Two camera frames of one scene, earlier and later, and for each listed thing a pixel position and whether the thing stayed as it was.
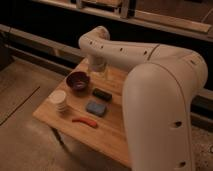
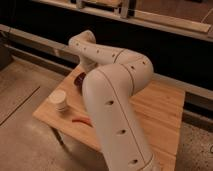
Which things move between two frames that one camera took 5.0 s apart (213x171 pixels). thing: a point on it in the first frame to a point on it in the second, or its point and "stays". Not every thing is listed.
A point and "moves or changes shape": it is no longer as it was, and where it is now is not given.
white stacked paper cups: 58,97 stays
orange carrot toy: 86,121 stays
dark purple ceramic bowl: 78,81 moves or changes shape
